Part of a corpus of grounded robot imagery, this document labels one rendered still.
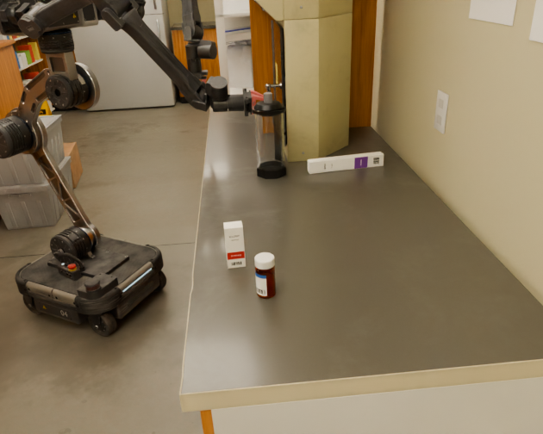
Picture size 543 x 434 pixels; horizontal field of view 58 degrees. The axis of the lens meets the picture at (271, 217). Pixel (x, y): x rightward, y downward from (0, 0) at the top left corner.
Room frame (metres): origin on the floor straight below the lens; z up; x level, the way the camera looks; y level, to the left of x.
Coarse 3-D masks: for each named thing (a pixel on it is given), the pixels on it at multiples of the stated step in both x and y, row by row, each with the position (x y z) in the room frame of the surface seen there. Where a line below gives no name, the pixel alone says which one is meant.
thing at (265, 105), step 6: (264, 96) 1.53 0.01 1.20; (270, 96) 1.52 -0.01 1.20; (258, 102) 1.54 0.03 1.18; (264, 102) 1.53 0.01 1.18; (270, 102) 1.52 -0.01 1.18; (276, 102) 1.53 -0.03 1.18; (258, 108) 1.51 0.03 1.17; (264, 108) 1.50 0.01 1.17; (270, 108) 1.49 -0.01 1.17; (276, 108) 1.50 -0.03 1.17
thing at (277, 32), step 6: (276, 24) 1.78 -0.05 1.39; (276, 30) 1.79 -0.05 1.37; (282, 30) 1.65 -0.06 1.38; (276, 36) 1.80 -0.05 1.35; (282, 36) 1.65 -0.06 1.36; (276, 42) 1.81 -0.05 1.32; (282, 42) 1.65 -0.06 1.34; (276, 48) 1.82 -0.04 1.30; (282, 48) 1.65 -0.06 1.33; (276, 54) 1.82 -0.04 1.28; (282, 54) 1.65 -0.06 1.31; (276, 60) 1.83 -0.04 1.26; (282, 60) 1.65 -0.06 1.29; (282, 66) 1.65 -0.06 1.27; (282, 72) 1.65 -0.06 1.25; (282, 78) 1.65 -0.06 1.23; (282, 84) 1.65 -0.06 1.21; (276, 90) 1.88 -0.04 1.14; (282, 90) 1.65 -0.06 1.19; (276, 96) 1.89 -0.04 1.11; (282, 96) 1.65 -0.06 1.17; (282, 102) 1.65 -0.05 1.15
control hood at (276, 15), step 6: (258, 0) 1.64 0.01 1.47; (264, 0) 1.64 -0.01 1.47; (270, 0) 1.64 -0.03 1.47; (276, 0) 1.64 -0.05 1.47; (282, 0) 1.64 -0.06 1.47; (264, 6) 1.64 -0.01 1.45; (270, 6) 1.64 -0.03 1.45; (276, 6) 1.64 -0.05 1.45; (282, 6) 1.64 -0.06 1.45; (270, 12) 1.64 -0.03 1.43; (276, 12) 1.64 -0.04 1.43; (282, 12) 1.64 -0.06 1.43; (276, 18) 1.64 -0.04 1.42; (282, 18) 1.64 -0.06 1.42
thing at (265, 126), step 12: (252, 108) 1.52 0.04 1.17; (264, 120) 1.49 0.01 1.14; (276, 120) 1.50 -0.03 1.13; (264, 132) 1.49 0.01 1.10; (276, 132) 1.50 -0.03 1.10; (264, 144) 1.49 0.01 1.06; (276, 144) 1.49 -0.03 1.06; (264, 156) 1.50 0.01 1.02; (276, 156) 1.49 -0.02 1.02; (264, 168) 1.50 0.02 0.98; (276, 168) 1.49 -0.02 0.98
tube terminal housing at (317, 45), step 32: (288, 0) 1.64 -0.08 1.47; (320, 0) 1.65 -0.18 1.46; (352, 0) 1.79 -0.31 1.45; (288, 32) 1.64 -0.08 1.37; (320, 32) 1.65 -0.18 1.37; (288, 64) 1.64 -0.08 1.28; (320, 64) 1.65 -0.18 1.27; (288, 96) 1.64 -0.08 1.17; (320, 96) 1.65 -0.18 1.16; (288, 128) 1.64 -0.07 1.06; (320, 128) 1.65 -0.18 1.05; (288, 160) 1.64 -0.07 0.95
